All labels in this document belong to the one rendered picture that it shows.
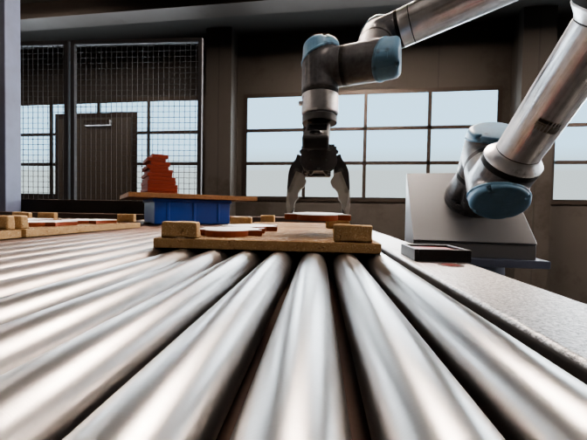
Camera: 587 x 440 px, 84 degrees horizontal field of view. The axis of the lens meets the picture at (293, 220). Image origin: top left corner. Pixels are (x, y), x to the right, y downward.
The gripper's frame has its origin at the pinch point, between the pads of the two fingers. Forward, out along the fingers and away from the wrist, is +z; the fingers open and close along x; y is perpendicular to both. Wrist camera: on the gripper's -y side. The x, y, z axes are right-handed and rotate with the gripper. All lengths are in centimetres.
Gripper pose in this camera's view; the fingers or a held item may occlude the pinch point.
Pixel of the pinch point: (317, 215)
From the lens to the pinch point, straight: 64.4
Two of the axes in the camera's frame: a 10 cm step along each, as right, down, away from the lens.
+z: -0.2, 10.0, -0.1
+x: -10.0, -0.2, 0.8
